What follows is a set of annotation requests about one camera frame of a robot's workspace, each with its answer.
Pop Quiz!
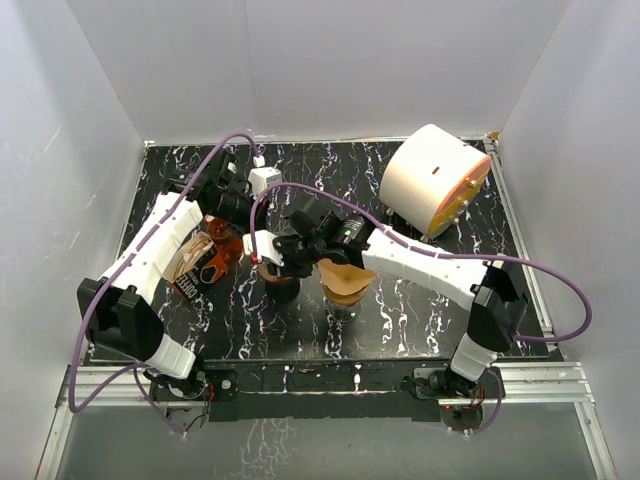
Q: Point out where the clear glass server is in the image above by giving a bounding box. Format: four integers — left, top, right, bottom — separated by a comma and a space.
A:
325, 299, 361, 324

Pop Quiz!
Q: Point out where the red black dripper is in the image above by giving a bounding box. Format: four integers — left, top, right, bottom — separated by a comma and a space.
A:
265, 278, 300, 302

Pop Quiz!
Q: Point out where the orange glass carafe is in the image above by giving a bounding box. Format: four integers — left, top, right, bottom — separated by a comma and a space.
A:
204, 215, 243, 265

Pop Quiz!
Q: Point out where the brown paper coffee filter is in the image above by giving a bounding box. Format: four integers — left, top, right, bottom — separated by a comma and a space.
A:
317, 259, 376, 296

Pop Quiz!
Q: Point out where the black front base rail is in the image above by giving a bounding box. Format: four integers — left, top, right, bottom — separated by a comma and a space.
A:
149, 357, 506, 424

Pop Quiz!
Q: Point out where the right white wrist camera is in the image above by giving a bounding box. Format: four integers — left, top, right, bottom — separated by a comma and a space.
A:
242, 230, 284, 266

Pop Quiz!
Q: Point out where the orange coffee filter box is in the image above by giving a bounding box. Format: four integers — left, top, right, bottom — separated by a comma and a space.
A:
163, 232, 229, 302

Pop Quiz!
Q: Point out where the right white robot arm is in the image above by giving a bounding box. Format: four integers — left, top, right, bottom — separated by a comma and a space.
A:
269, 198, 529, 397

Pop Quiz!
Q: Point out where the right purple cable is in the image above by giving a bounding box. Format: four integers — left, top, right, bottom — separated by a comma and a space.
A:
249, 182, 594, 435

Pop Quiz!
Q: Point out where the white orange coffee grinder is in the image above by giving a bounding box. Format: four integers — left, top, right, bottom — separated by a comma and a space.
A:
379, 124, 491, 239

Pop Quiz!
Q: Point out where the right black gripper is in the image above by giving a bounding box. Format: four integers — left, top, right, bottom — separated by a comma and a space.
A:
268, 234, 326, 277

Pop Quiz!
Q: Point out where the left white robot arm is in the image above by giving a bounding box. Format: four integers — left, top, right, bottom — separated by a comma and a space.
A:
77, 148, 282, 399

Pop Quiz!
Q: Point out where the dark brown wooden ring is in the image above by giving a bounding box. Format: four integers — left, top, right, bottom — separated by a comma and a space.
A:
257, 262, 299, 285

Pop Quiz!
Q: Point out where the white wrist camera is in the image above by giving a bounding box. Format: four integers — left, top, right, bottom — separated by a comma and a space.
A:
242, 230, 284, 266
248, 167, 282, 196

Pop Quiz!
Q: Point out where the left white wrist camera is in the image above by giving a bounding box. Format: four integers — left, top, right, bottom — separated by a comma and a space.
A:
248, 167, 282, 196

